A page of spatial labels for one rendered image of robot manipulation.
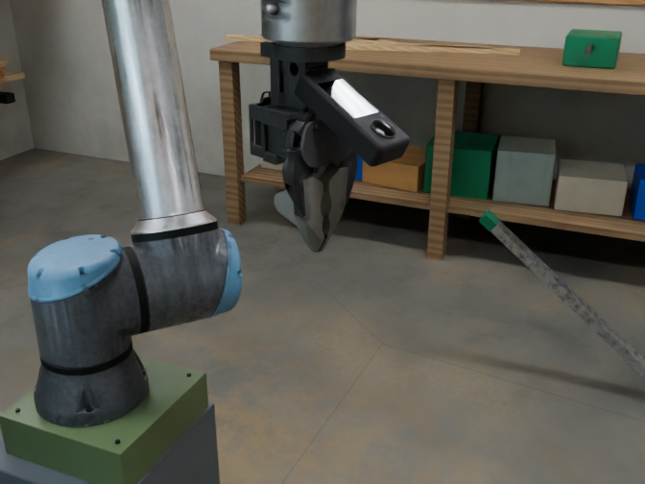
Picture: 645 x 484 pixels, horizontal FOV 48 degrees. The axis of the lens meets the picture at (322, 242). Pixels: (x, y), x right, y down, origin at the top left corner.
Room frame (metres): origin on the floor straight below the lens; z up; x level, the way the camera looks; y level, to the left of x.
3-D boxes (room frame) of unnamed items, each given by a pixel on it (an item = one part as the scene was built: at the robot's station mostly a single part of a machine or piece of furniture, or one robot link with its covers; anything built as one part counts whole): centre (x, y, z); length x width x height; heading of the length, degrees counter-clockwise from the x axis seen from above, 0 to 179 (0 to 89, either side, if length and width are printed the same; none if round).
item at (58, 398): (1.05, 0.40, 0.68); 0.19 x 0.19 x 0.10
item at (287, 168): (0.68, 0.02, 1.16); 0.05 x 0.02 x 0.09; 134
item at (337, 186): (0.72, 0.01, 1.11); 0.06 x 0.03 x 0.09; 44
